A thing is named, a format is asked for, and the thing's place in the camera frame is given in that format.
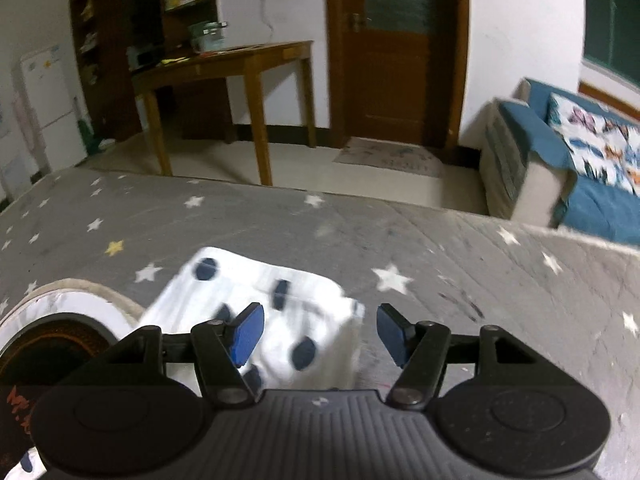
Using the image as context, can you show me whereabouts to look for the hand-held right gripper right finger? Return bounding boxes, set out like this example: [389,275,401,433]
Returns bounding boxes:
[376,303,545,409]

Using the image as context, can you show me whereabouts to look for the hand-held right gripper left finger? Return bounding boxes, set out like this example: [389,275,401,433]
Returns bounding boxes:
[101,302,266,409]

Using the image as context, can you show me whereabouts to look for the white blue polka dot clothes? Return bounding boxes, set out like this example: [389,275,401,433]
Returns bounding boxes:
[139,246,366,392]

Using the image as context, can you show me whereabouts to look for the grey star quilted table cover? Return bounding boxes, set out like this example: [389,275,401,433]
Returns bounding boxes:
[0,167,640,480]

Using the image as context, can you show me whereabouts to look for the grey doormat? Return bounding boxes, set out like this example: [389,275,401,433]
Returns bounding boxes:
[332,140,446,179]

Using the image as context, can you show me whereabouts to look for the round built-in table heater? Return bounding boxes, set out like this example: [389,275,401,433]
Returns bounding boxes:
[0,279,147,480]

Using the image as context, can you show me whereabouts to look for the blue sofa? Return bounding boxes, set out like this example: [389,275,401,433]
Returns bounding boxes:
[479,77,640,247]

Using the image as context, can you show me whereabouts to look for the brown wooden door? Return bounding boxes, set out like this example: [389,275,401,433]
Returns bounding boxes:
[323,0,471,151]

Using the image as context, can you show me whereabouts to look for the white polka dot cloth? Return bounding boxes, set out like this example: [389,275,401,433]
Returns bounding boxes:
[0,449,47,480]

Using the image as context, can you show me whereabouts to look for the wooden desk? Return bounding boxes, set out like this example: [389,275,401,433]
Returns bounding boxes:
[130,40,319,187]

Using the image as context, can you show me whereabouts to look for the butterfly print pillow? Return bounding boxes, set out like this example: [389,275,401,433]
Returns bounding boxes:
[547,92,640,197]

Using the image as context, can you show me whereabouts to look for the dark box appliance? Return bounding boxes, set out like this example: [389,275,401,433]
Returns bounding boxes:
[127,44,164,72]

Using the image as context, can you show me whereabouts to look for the pink hanging cloth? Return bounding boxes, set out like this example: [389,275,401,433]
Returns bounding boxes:
[12,92,51,172]

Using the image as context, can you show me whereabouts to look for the white refrigerator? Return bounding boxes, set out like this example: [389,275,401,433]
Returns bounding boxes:
[19,44,89,172]

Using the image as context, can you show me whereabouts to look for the dark wooden shelf cabinet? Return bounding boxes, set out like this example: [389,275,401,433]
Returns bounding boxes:
[69,0,221,142]

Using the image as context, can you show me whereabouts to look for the green framed window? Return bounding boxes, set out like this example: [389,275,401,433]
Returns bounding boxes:
[582,0,640,84]

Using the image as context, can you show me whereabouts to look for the hanging white cable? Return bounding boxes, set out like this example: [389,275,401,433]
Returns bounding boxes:
[259,0,277,37]

